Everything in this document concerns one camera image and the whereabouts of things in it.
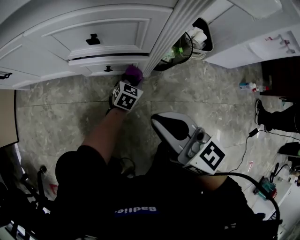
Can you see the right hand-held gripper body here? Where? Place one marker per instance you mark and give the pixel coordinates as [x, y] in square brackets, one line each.
[206, 154]

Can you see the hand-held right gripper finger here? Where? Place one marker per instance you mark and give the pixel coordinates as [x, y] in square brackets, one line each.
[180, 122]
[167, 136]

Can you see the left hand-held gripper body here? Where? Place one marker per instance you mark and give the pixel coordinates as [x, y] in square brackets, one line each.
[126, 96]

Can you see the purple cloth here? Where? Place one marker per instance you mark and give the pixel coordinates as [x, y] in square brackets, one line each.
[133, 71]

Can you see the white drawer with round knob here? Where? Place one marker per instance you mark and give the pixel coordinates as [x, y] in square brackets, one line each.
[93, 68]

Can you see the person's right forearm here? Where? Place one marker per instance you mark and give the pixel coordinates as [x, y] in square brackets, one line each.
[211, 181]

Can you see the person's left forearm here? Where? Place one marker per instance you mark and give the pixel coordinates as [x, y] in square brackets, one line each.
[103, 133]

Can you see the black round knob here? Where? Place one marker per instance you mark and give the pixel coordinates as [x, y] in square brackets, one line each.
[108, 68]

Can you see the person's black shirt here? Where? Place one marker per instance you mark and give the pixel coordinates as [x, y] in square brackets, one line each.
[152, 194]

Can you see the green plastic bottle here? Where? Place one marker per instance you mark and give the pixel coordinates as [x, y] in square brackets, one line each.
[175, 51]

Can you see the teal box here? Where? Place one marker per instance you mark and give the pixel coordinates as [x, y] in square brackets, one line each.
[267, 187]

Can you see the white vanity cabinet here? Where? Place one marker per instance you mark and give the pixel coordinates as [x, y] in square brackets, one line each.
[164, 35]

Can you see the red capped bottle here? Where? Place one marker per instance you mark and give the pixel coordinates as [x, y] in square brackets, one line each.
[260, 88]

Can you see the white crumpled tissue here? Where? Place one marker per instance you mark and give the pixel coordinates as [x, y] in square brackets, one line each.
[199, 35]

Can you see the white appliance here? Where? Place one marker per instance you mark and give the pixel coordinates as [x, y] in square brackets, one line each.
[234, 47]

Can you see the dark brown wooden cabinet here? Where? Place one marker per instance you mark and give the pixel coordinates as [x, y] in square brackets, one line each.
[281, 77]

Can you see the white printed paper sheet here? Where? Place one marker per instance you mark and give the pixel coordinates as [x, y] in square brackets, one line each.
[264, 49]

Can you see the beige wooden panel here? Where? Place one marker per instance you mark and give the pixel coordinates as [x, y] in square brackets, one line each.
[7, 117]

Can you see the white vanity countertop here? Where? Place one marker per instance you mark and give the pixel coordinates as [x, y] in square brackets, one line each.
[257, 9]

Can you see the black chair frame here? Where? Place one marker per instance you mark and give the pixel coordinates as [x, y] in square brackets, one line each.
[41, 180]

